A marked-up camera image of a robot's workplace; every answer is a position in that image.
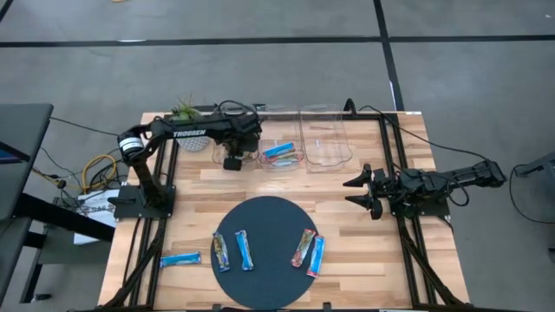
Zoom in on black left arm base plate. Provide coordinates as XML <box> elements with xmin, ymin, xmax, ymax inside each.
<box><xmin>107</xmin><ymin>185</ymin><xmax>177</xmax><ymax>220</ymax></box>

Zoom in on red green snack packet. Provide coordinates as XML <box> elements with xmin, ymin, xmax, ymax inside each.
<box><xmin>306</xmin><ymin>235</ymin><xmax>326</xmax><ymax>278</ymax></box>

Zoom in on black aluminium table frame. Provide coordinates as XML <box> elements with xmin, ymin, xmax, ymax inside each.
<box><xmin>99</xmin><ymin>103</ymin><xmax>472</xmax><ymax>312</ymax></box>

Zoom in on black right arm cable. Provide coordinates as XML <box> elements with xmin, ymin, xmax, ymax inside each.
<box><xmin>445</xmin><ymin>176</ymin><xmax>473</xmax><ymax>208</ymax></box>

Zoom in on yellow floor cable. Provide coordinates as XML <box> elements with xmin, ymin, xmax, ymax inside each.
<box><xmin>81</xmin><ymin>153</ymin><xmax>118</xmax><ymax>194</ymax></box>

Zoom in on dark side desk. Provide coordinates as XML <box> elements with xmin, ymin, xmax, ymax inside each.
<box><xmin>0</xmin><ymin>102</ymin><xmax>56</xmax><ymax>304</ymax></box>

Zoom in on blue oatmeal raisin granola bar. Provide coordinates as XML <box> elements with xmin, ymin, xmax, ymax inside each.
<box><xmin>159</xmin><ymin>251</ymin><xmax>203</xmax><ymax>269</ymax></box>

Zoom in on red and white granola bar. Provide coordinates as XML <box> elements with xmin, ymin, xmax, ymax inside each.
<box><xmin>290</xmin><ymin>228</ymin><xmax>317</xmax><ymax>269</ymax></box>

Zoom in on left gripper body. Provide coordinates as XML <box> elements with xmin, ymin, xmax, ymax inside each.
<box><xmin>223</xmin><ymin>115</ymin><xmax>264</xmax><ymax>151</ymax></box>

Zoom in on black desk frame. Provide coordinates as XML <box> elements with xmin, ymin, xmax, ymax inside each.
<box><xmin>12</xmin><ymin>192</ymin><xmax>116</xmax><ymax>304</ymax></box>

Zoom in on clear plastic bin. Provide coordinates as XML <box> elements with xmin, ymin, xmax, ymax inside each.
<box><xmin>298</xmin><ymin>102</ymin><xmax>354</xmax><ymax>174</ymax></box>
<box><xmin>256</xmin><ymin>103</ymin><xmax>306</xmax><ymax>173</ymax></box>
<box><xmin>211</xmin><ymin>103</ymin><xmax>262</xmax><ymax>172</ymax></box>

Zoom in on blue granola bar orange picture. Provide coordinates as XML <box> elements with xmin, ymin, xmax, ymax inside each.
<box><xmin>261</xmin><ymin>141</ymin><xmax>297</xmax><ymax>159</ymax></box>

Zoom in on round dark woven placemat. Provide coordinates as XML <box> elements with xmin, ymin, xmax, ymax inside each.
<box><xmin>210</xmin><ymin>195</ymin><xmax>321</xmax><ymax>310</ymax></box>

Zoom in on succulent in triangle-pattern pot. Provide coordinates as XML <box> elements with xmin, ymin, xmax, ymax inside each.
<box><xmin>170</xmin><ymin>93</ymin><xmax>212</xmax><ymax>153</ymax></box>

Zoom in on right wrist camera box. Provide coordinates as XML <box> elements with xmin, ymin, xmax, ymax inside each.
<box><xmin>369</xmin><ymin>197</ymin><xmax>385</xmax><ymax>221</ymax></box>

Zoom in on black power cable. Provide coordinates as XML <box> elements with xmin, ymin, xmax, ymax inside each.
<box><xmin>344</xmin><ymin>98</ymin><xmax>491</xmax><ymax>164</ymax></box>

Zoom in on white printed cardboard box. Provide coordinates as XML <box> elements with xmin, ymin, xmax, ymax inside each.
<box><xmin>72</xmin><ymin>188</ymin><xmax>121</xmax><ymax>246</ymax></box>

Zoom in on black floor cable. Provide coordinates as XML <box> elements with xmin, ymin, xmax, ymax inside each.
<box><xmin>507</xmin><ymin>164</ymin><xmax>555</xmax><ymax>226</ymax></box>
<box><xmin>48</xmin><ymin>115</ymin><xmax>131</xmax><ymax>140</ymax></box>

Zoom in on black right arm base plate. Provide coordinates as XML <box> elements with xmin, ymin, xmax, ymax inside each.
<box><xmin>388</xmin><ymin>190</ymin><xmax>452</xmax><ymax>218</ymax></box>

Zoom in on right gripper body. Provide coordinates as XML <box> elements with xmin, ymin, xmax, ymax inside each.
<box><xmin>370</xmin><ymin>168</ymin><xmax>402</xmax><ymax>205</ymax></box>

